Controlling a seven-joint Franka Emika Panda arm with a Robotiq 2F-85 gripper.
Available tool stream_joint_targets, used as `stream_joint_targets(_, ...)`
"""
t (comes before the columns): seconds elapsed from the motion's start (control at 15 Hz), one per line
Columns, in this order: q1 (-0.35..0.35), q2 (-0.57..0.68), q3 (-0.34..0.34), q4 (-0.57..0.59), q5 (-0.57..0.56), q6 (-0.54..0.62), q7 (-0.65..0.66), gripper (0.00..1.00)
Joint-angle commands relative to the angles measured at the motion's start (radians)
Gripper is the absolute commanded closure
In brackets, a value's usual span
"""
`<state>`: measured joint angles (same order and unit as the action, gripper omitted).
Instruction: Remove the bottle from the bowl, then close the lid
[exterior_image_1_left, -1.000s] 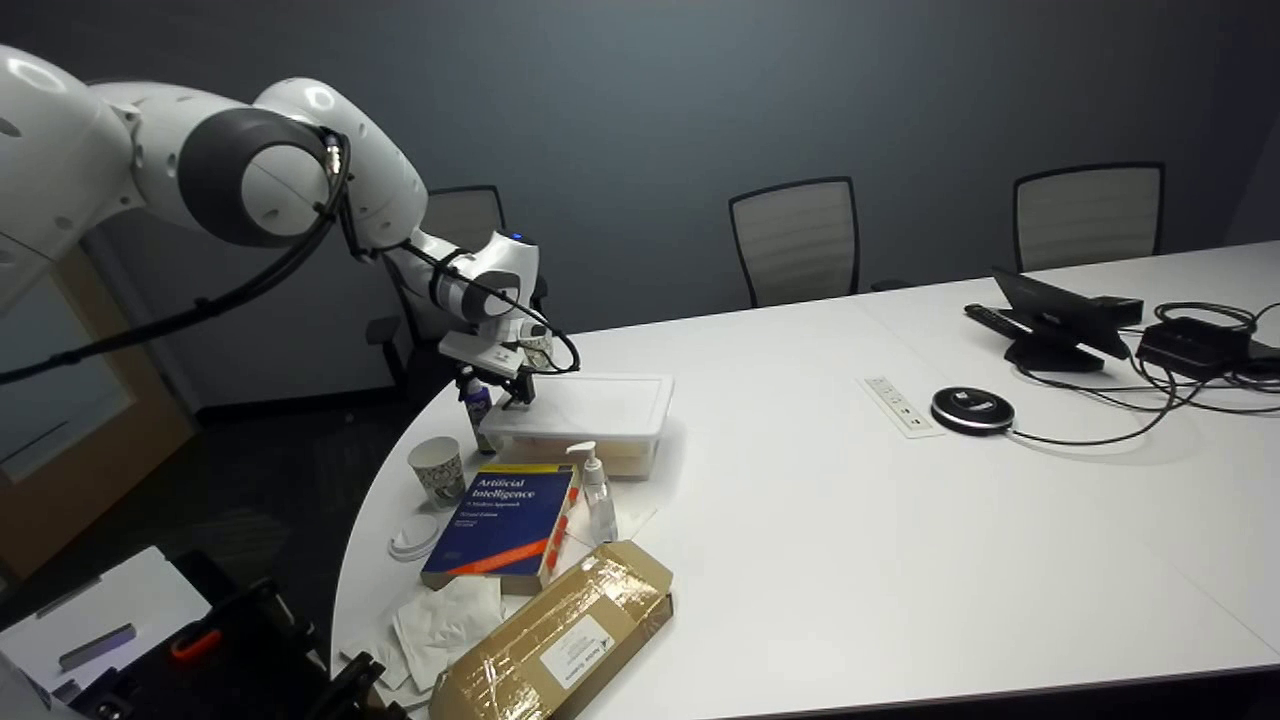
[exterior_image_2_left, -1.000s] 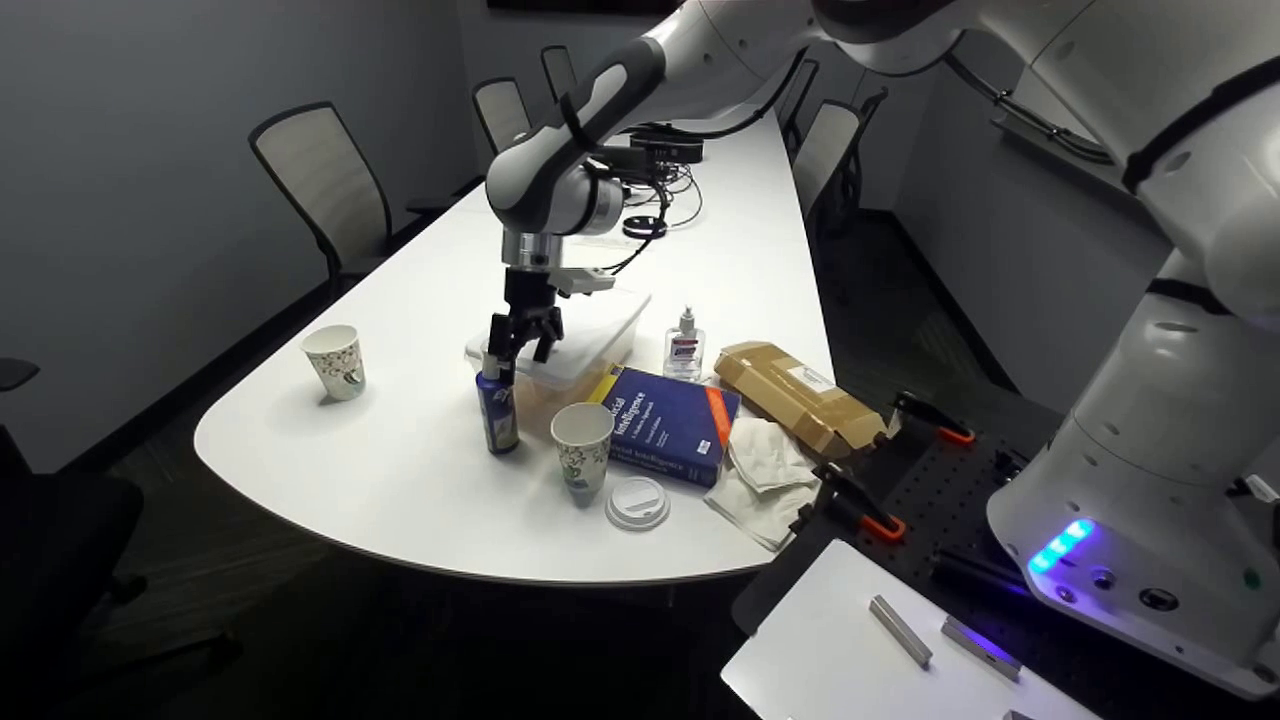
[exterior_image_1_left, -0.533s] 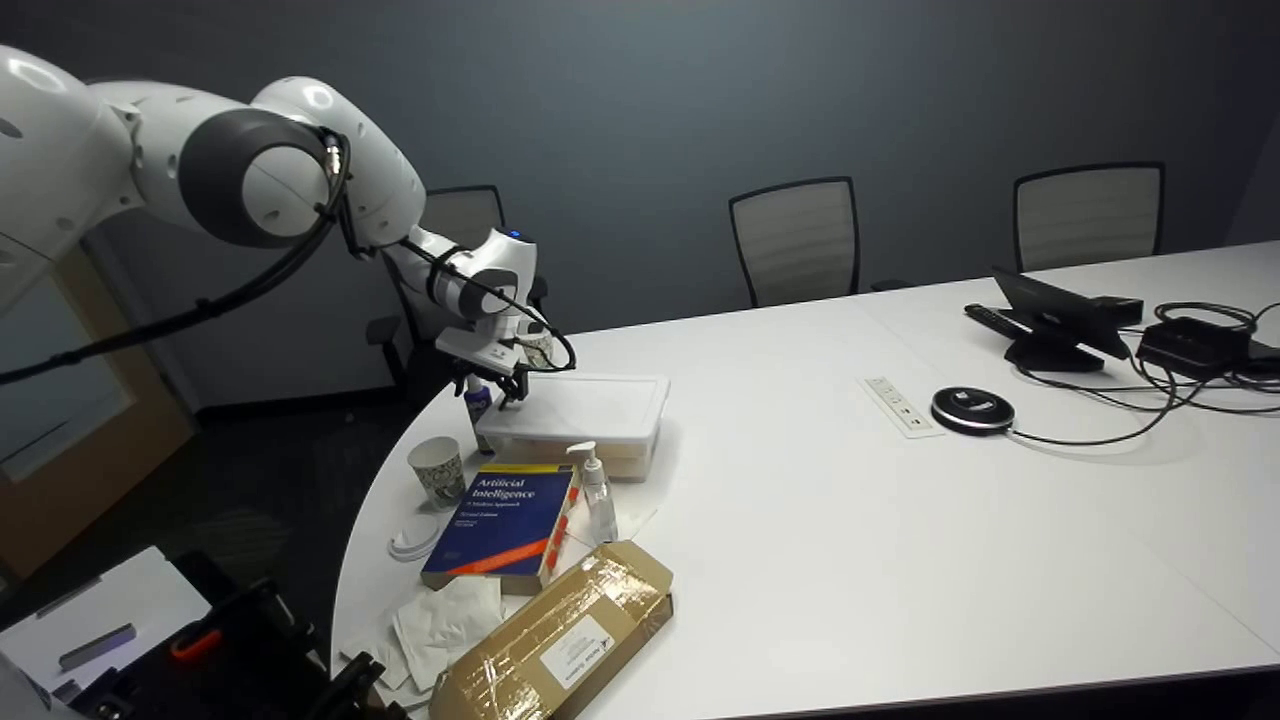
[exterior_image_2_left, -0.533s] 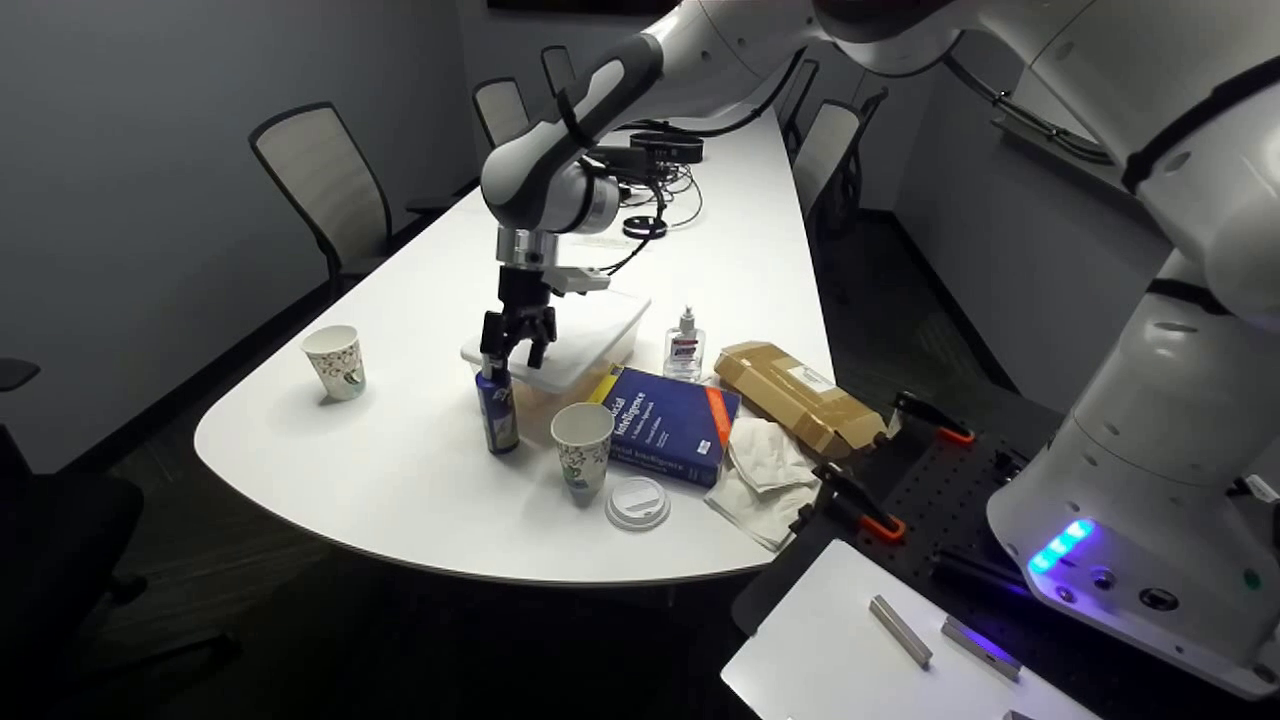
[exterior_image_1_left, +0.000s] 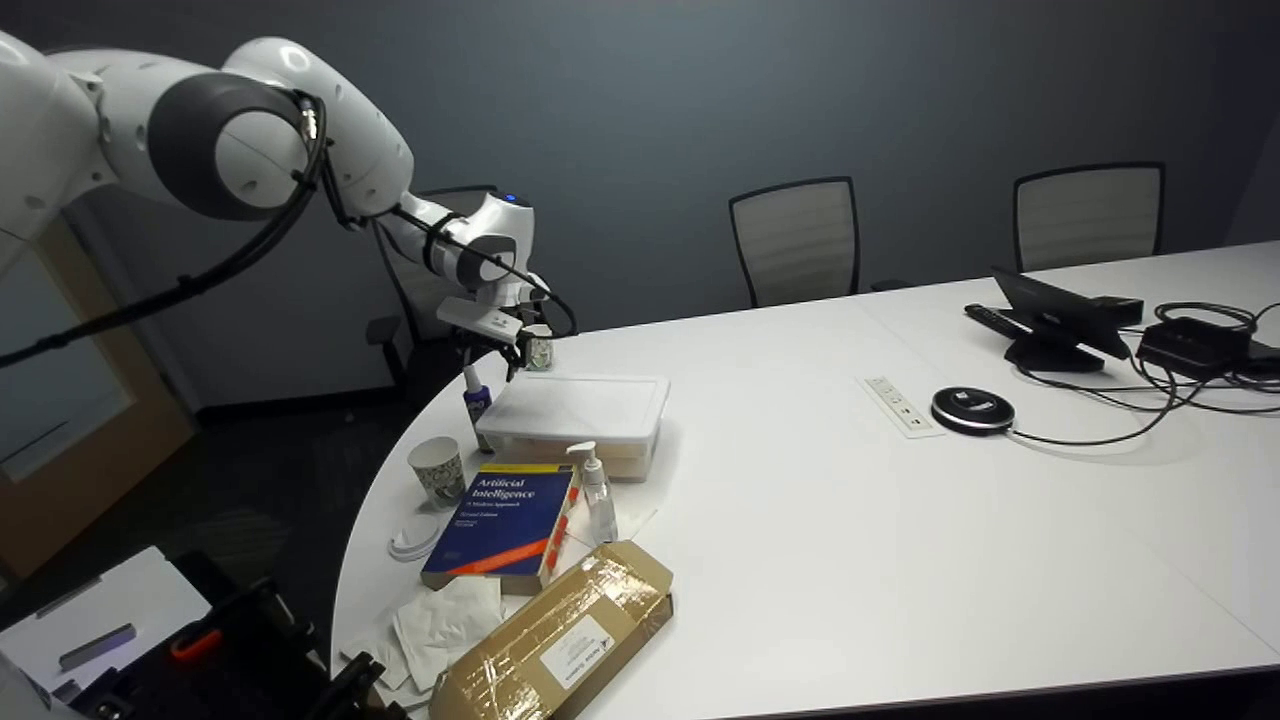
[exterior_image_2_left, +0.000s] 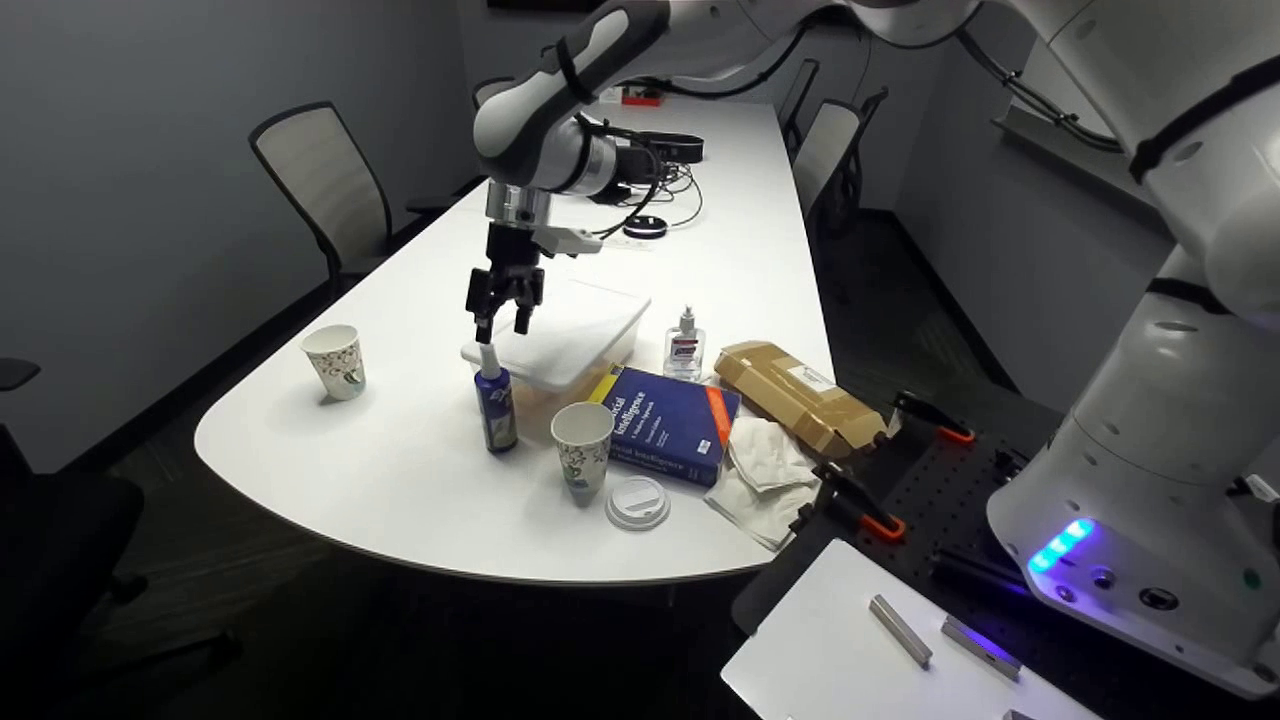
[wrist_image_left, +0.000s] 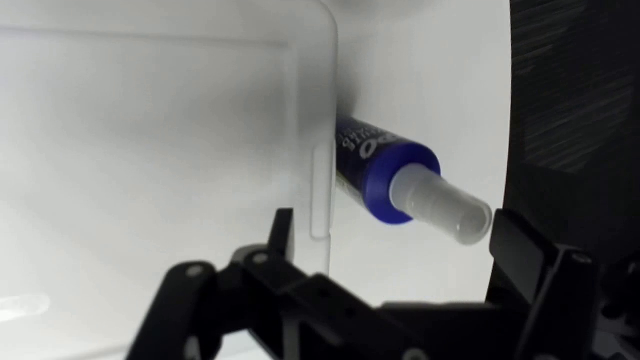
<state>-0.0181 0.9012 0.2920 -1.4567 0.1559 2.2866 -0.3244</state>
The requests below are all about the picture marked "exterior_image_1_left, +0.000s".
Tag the black power adapter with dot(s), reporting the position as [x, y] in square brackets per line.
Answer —
[1192, 345]

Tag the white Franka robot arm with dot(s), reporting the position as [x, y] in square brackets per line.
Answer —
[267, 134]

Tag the grey marker pen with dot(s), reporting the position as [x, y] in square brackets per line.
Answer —
[98, 647]

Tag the round black speaker puck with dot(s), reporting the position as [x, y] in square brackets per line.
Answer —
[972, 408]

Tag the blue hardcover book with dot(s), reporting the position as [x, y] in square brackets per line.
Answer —
[503, 527]

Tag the brown cardboard box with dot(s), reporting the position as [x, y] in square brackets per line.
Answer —
[563, 641]

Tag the grey mesh office chair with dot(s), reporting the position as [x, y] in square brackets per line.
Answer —
[415, 303]
[1085, 213]
[796, 240]

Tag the white paper napkin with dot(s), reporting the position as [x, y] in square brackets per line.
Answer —
[443, 624]

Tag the white board sheet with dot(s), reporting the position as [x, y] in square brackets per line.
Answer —
[120, 602]

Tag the white plastic cup lid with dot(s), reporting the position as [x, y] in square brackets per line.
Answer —
[415, 542]

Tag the black conference phone device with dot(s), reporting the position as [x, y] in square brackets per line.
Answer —
[1055, 327]

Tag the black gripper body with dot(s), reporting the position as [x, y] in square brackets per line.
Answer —
[507, 343]

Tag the orange black clamp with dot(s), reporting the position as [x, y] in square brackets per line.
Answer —
[363, 687]
[194, 647]

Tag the wooden door glass panel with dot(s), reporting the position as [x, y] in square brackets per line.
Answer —
[145, 454]

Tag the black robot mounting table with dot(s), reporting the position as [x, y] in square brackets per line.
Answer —
[255, 665]

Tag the blue bottle white cap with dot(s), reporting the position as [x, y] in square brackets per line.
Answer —
[473, 408]

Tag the clear spray bottle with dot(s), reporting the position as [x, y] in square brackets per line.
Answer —
[592, 502]

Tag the clear plastic lidded container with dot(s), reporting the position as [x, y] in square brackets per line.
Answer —
[574, 418]

